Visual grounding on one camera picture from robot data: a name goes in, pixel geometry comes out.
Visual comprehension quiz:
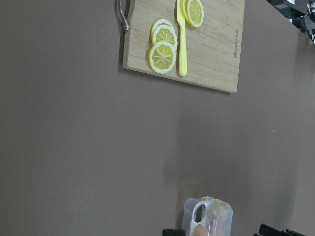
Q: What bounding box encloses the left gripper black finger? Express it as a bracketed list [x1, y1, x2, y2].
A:
[162, 229, 185, 236]

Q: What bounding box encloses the clear plastic egg box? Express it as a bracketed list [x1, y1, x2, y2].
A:
[182, 196, 233, 236]

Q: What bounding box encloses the brown egg in box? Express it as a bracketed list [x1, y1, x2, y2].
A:
[207, 209, 228, 235]
[192, 225, 206, 236]

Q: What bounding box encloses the yellow plastic knife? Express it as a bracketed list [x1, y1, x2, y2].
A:
[176, 0, 188, 77]

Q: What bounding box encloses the wooden cutting board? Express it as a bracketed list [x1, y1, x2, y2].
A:
[116, 0, 245, 93]

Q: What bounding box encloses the lemon slice by knife tip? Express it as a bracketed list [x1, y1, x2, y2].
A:
[180, 0, 204, 28]

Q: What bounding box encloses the lemon slice handle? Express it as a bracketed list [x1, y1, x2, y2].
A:
[148, 41, 176, 74]
[151, 19, 178, 50]

